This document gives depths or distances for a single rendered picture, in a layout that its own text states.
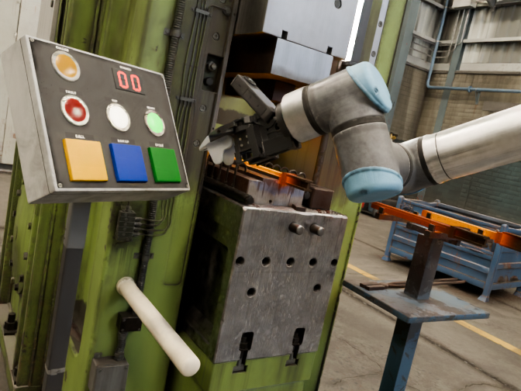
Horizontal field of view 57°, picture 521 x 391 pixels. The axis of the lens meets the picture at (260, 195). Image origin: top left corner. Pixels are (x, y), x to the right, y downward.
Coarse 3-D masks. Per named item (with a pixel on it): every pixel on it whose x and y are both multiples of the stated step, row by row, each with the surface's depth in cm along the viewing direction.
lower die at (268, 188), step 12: (216, 168) 149; (240, 168) 149; (252, 168) 150; (228, 180) 142; (240, 180) 136; (252, 180) 133; (264, 180) 136; (276, 180) 138; (252, 192) 134; (264, 192) 137; (276, 192) 139; (288, 192) 141; (300, 192) 143; (264, 204) 138; (276, 204) 140; (288, 204) 142; (300, 204) 144
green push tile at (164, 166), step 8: (152, 152) 99; (160, 152) 101; (168, 152) 103; (152, 160) 99; (160, 160) 101; (168, 160) 103; (176, 160) 105; (152, 168) 99; (160, 168) 100; (168, 168) 102; (176, 168) 104; (160, 176) 99; (168, 176) 101; (176, 176) 103
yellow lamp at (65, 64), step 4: (60, 56) 87; (64, 56) 87; (56, 60) 86; (60, 60) 86; (64, 60) 87; (68, 60) 88; (72, 60) 89; (56, 64) 85; (60, 64) 86; (64, 64) 87; (68, 64) 88; (72, 64) 88; (60, 68) 86; (64, 68) 87; (68, 68) 87; (72, 68) 88; (76, 68) 89; (64, 72) 86; (68, 72) 87; (72, 72) 88; (76, 72) 89; (68, 76) 87; (72, 76) 88
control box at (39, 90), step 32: (32, 64) 82; (96, 64) 94; (128, 64) 102; (32, 96) 81; (64, 96) 85; (96, 96) 92; (128, 96) 99; (160, 96) 108; (32, 128) 81; (64, 128) 83; (96, 128) 89; (128, 128) 96; (32, 160) 81; (64, 160) 81; (32, 192) 82; (64, 192) 81; (96, 192) 86; (128, 192) 93; (160, 192) 101
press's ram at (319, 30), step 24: (240, 0) 136; (264, 0) 125; (288, 0) 127; (312, 0) 131; (336, 0) 135; (240, 24) 134; (264, 24) 125; (288, 24) 128; (312, 24) 132; (336, 24) 137; (312, 48) 134; (336, 48) 139
